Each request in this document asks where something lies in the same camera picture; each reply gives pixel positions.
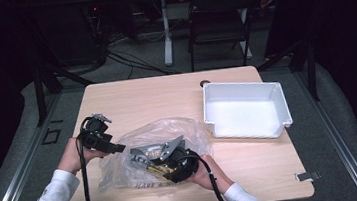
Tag black folding chair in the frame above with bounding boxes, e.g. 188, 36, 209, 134
183, 0, 266, 73

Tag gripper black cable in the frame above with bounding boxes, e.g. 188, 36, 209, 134
175, 148, 237, 201
73, 116, 102, 201

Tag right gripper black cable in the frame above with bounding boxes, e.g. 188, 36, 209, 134
175, 148, 237, 201

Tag white table leg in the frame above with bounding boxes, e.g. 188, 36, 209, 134
158, 0, 177, 67

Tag person's left hand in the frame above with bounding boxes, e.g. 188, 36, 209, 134
54, 133, 112, 177

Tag black floor cables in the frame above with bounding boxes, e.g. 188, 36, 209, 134
93, 29, 183, 84

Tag small yellow packet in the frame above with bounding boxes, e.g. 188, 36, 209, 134
144, 161, 176, 179

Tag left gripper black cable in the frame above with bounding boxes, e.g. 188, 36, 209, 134
73, 116, 102, 201

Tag aluminium floor rail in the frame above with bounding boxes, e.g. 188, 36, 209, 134
292, 65, 357, 201
0, 92, 74, 201

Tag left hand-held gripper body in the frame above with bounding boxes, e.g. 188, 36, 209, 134
74, 111, 117, 156

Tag white plastic bin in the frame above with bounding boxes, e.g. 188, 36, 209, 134
199, 74, 295, 146

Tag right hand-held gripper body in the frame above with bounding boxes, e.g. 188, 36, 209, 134
128, 133, 203, 189

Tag person's right hand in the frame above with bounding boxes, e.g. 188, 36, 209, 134
183, 151, 236, 198

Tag black frame post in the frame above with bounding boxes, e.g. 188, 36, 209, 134
29, 48, 100, 128
254, 37, 322, 108

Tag clear plastic bag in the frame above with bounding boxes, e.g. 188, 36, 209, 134
92, 112, 217, 194

